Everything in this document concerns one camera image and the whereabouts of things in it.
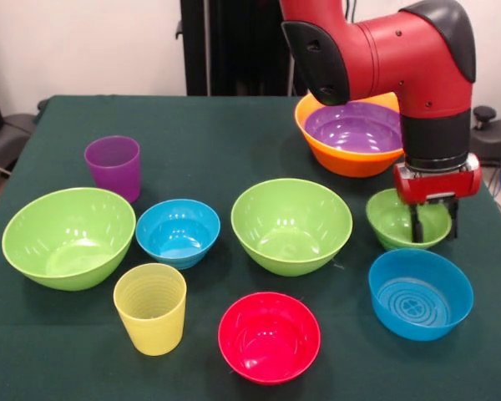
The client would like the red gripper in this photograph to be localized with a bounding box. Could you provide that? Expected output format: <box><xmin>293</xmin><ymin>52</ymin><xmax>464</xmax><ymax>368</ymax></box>
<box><xmin>392</xmin><ymin>153</ymin><xmax>483</xmax><ymax>243</ymax></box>

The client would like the small green bowl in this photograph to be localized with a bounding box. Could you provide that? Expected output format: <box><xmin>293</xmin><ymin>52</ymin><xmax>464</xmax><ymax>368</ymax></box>
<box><xmin>365</xmin><ymin>188</ymin><xmax>453</xmax><ymax>251</ymax></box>

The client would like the purple bowl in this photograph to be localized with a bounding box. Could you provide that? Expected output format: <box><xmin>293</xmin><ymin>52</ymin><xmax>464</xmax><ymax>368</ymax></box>
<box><xmin>303</xmin><ymin>102</ymin><xmax>404</xmax><ymax>154</ymax></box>

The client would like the blue bowl with ribbed bottom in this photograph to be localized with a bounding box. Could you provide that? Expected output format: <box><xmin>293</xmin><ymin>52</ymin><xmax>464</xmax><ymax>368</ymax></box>
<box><xmin>367</xmin><ymin>248</ymin><xmax>475</xmax><ymax>343</ymax></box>

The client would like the large orange bowl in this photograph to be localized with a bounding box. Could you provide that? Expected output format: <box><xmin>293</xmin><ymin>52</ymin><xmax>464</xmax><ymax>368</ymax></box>
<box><xmin>294</xmin><ymin>92</ymin><xmax>405</xmax><ymax>179</ymax></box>

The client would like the large green bowl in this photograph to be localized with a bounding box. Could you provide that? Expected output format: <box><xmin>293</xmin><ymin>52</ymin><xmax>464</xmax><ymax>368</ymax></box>
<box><xmin>230</xmin><ymin>178</ymin><xmax>354</xmax><ymax>277</ymax></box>
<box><xmin>1</xmin><ymin>186</ymin><xmax>137</xmax><ymax>292</ymax></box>

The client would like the red bowl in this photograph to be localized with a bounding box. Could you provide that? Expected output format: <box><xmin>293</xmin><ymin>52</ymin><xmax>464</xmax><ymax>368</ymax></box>
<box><xmin>217</xmin><ymin>292</ymin><xmax>321</xmax><ymax>386</ymax></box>

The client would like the small light blue bowl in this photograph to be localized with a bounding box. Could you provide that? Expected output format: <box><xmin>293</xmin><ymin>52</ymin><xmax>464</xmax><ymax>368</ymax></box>
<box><xmin>134</xmin><ymin>198</ymin><xmax>221</xmax><ymax>271</ymax></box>

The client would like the yellow ribbed cup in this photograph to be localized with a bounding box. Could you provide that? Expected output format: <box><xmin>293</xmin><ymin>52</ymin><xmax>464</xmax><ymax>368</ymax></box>
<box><xmin>113</xmin><ymin>262</ymin><xmax>188</xmax><ymax>357</ymax></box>

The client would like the purple cup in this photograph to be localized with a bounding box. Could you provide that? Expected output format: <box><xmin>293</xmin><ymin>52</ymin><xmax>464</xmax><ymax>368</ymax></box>
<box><xmin>83</xmin><ymin>135</ymin><xmax>142</xmax><ymax>203</ymax></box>

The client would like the dark green tablecloth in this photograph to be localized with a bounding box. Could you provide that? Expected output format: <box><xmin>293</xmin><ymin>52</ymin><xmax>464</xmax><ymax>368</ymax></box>
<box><xmin>0</xmin><ymin>94</ymin><xmax>501</xmax><ymax>401</ymax></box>

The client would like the grey chair base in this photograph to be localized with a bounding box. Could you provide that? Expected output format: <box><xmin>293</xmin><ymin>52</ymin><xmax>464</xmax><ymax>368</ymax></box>
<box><xmin>0</xmin><ymin>112</ymin><xmax>38</xmax><ymax>179</ymax></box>

